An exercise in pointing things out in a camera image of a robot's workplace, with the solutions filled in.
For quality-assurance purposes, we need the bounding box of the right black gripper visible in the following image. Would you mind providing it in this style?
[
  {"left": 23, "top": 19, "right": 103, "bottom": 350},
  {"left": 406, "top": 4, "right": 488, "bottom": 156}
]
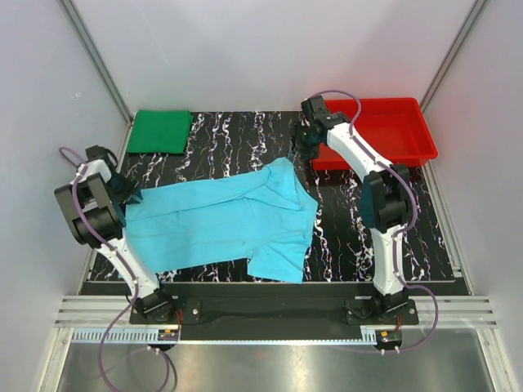
[{"left": 285, "top": 122, "right": 320, "bottom": 163}]

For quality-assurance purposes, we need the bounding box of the light blue t shirt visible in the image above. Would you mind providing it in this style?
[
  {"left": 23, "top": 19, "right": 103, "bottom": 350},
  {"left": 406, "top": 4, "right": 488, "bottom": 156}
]
[{"left": 126, "top": 158, "right": 318, "bottom": 283}]

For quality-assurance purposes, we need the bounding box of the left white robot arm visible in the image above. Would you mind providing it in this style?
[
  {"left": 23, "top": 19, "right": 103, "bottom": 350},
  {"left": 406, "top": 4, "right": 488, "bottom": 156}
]
[{"left": 54, "top": 145, "right": 182, "bottom": 323}]

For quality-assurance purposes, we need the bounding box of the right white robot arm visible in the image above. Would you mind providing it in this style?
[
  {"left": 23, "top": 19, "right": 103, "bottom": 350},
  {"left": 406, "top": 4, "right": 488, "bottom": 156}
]
[{"left": 292, "top": 110, "right": 417, "bottom": 324}]

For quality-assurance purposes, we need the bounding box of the folded green t shirt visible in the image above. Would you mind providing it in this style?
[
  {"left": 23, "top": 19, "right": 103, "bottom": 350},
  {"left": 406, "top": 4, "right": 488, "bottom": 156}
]
[{"left": 127, "top": 109, "right": 193, "bottom": 154}]

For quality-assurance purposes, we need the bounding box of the red plastic tray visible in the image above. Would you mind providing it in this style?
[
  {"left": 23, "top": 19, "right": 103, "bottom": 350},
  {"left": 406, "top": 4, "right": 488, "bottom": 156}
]
[{"left": 312, "top": 97, "right": 438, "bottom": 177}]

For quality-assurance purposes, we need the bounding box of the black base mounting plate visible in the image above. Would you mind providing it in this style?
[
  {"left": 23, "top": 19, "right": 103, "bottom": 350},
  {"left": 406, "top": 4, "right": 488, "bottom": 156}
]
[{"left": 128, "top": 281, "right": 420, "bottom": 332}]

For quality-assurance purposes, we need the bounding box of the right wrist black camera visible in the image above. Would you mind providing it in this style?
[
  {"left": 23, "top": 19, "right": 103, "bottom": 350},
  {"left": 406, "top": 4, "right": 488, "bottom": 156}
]
[{"left": 301, "top": 95, "right": 331, "bottom": 123}]

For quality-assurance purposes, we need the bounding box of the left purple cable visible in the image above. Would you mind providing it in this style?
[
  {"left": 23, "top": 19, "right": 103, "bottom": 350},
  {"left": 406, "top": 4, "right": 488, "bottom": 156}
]
[{"left": 59, "top": 146, "right": 177, "bottom": 391}]

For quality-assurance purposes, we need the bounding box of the aluminium front rail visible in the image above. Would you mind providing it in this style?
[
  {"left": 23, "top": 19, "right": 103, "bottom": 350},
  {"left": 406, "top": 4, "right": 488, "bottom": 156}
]
[{"left": 55, "top": 296, "right": 497, "bottom": 345}]

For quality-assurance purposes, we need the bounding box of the left aluminium corner post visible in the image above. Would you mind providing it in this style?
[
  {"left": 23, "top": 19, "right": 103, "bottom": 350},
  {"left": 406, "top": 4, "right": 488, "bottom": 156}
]
[{"left": 58, "top": 0, "right": 134, "bottom": 124}]

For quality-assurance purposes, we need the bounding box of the aluminium corner post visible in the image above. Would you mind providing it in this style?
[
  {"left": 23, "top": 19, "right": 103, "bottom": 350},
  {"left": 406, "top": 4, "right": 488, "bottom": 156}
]
[
  {"left": 420, "top": 0, "right": 489, "bottom": 113},
  {"left": 58, "top": 0, "right": 134, "bottom": 124}
]

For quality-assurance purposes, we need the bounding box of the right aluminium corner post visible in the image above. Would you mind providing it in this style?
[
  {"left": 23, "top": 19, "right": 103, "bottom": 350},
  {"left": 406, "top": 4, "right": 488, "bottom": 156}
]
[{"left": 420, "top": 0, "right": 489, "bottom": 113}]

